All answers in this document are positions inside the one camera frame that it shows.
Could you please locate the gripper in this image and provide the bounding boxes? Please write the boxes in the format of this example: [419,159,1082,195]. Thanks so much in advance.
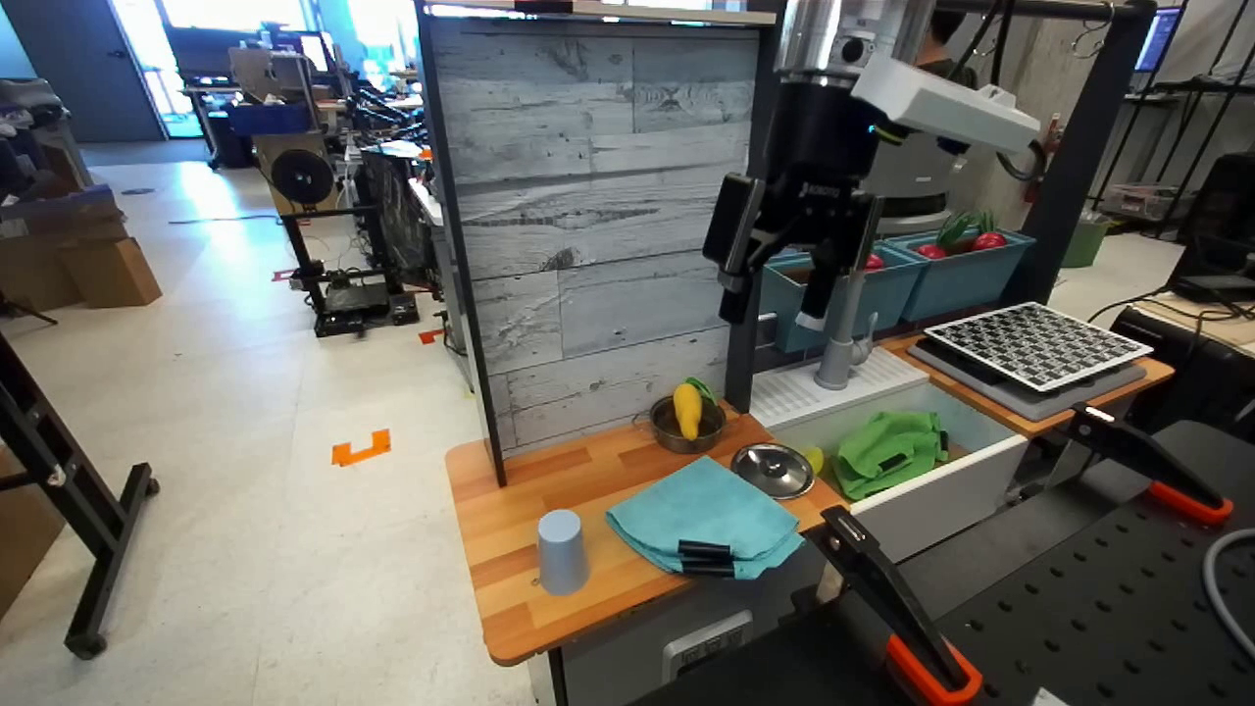
[718,80,885,332]

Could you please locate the green towel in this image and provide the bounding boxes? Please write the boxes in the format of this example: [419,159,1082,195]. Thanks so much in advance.
[832,409,951,502]

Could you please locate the blue towel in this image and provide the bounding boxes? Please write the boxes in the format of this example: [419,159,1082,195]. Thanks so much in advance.
[604,455,807,580]

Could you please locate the grey tap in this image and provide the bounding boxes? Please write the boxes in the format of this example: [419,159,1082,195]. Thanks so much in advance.
[815,263,879,392]

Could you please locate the teal bin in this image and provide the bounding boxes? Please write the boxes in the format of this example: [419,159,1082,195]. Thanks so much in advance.
[885,227,1037,324]
[759,243,925,355]

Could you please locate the yellow toy corn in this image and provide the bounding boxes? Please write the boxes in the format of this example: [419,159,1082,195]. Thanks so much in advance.
[672,377,720,443]

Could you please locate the silver pot lid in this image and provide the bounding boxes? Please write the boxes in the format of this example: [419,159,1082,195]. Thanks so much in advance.
[729,442,818,501]

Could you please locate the metal pot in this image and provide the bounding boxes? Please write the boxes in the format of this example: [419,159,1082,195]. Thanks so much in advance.
[648,394,729,456]

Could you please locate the toy kitchen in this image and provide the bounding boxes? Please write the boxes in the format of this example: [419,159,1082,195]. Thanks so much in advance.
[416,0,1178,706]

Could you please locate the bunch of toy radishes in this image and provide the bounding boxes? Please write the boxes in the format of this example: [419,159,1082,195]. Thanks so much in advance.
[916,209,1010,262]

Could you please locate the checkerboard calibration board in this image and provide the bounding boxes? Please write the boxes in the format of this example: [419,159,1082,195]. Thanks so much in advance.
[923,301,1156,394]

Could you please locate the white sink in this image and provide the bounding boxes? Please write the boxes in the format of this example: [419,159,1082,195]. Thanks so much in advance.
[773,380,1030,565]

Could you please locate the green bin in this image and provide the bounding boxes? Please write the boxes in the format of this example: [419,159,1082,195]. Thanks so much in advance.
[1060,214,1115,270]

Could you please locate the grey cup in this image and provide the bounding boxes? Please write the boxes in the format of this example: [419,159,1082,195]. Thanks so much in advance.
[535,508,592,597]

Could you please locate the white socket plate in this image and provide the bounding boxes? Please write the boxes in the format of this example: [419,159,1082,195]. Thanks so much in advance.
[661,609,755,683]

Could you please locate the black rod with hooks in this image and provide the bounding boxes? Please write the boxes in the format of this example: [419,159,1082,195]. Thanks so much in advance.
[936,0,1160,60]

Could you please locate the black shelf rack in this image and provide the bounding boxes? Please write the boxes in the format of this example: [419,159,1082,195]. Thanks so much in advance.
[1088,0,1255,241]

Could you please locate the monitor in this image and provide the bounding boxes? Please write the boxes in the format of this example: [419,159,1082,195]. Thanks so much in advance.
[1134,5,1186,76]

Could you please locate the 3d printer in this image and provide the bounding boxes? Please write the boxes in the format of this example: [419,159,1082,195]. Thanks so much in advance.
[268,145,425,340]

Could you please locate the stack of cardboard boxes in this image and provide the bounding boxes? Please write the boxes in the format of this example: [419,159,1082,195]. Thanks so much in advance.
[0,184,164,315]

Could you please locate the door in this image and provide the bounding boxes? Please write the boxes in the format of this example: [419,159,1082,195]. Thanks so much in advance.
[0,0,169,144]

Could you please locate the black stand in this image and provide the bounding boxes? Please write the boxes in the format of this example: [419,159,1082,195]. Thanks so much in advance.
[0,331,160,661]

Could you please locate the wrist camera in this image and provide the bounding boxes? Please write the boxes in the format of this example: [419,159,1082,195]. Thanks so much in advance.
[702,174,767,276]

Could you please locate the black clamp with orange handle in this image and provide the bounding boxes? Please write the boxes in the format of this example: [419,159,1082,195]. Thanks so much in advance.
[812,504,985,706]
[1053,401,1235,527]

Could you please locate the grey cable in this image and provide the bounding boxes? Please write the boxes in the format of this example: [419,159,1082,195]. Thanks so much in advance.
[1201,528,1255,660]

